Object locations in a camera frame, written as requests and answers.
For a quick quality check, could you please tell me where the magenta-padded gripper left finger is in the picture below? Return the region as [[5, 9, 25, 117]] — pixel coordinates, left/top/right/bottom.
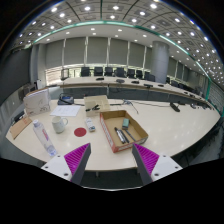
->
[[40, 142, 92, 186]]

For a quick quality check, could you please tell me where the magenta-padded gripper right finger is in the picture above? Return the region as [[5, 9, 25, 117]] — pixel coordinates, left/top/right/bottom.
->
[[131, 143, 183, 186]]

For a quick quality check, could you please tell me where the clear plastic water bottle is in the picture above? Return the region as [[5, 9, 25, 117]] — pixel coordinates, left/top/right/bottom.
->
[[32, 119, 58, 158]]

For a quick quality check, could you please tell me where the flat round red coaster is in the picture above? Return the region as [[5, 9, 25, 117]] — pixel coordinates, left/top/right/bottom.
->
[[73, 126, 88, 138]]

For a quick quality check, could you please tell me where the silver black marker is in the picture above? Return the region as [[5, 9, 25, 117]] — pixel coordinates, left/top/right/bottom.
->
[[114, 126, 127, 145]]

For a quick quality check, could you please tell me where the white ceramic mug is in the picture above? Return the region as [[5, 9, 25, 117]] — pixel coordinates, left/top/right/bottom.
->
[[51, 115, 70, 135]]

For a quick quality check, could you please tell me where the green whiteboard eraser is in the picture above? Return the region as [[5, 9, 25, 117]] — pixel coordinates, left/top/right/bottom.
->
[[121, 118, 131, 130]]

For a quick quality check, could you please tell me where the open red-sided cardboard box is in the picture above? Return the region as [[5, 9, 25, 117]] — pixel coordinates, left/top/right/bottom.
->
[[99, 109, 149, 154]]

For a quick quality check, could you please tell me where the white paper sheet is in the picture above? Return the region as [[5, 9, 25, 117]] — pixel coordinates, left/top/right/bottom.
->
[[49, 104, 82, 118]]

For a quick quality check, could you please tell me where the black stapler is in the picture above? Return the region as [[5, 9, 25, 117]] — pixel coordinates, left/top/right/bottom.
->
[[85, 104, 101, 112]]

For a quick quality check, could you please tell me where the black desk microphone base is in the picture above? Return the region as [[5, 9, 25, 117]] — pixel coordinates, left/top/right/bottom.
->
[[169, 101, 181, 113]]

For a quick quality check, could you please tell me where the beige desk organizer box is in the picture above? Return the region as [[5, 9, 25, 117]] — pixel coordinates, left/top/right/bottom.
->
[[83, 94, 111, 118]]

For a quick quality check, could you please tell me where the black desk phone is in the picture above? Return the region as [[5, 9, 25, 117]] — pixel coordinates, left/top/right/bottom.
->
[[57, 93, 75, 106]]

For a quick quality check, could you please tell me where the flat brown cardboard piece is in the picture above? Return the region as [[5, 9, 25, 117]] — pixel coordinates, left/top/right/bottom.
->
[[9, 116, 33, 140]]

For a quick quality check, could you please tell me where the white printed carton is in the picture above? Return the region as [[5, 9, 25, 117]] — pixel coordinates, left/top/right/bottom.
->
[[22, 88, 52, 117]]

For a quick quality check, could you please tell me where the long curved conference desk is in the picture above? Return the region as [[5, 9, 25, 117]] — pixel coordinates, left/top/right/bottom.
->
[[61, 76, 214, 108]]

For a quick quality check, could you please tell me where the group of black office chairs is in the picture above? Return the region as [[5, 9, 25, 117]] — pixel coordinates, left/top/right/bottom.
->
[[79, 66, 208, 98]]

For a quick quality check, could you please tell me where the group of ceiling lights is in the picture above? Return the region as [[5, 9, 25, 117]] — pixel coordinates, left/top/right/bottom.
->
[[18, 2, 224, 81]]

